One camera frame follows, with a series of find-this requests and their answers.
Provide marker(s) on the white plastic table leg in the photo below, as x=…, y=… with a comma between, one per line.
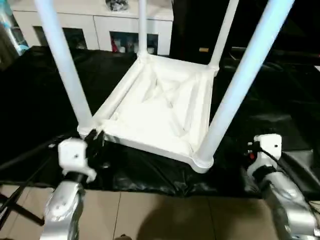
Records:
x=143, y=30
x=65, y=62
x=222, y=37
x=237, y=87

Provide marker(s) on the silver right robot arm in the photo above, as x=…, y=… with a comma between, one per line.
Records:
x=287, y=200

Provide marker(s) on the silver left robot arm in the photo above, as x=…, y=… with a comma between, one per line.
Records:
x=62, y=207

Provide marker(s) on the black mat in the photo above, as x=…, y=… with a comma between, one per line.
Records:
x=37, y=100

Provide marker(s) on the white flat board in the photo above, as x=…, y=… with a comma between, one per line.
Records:
x=317, y=68

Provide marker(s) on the long black bar device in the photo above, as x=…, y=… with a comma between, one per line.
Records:
x=295, y=52

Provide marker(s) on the white glass-door cabinet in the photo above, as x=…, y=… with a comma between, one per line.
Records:
x=105, y=22

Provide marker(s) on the small gold label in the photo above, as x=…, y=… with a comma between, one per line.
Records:
x=204, y=49

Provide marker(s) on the grey curtain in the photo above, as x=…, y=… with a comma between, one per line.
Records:
x=6, y=55

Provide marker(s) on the dark grey bundle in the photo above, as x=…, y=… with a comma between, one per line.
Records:
x=116, y=5

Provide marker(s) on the white blue patterned roll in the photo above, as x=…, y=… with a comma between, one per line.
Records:
x=10, y=15

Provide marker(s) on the black folding frame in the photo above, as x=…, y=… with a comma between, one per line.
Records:
x=27, y=212

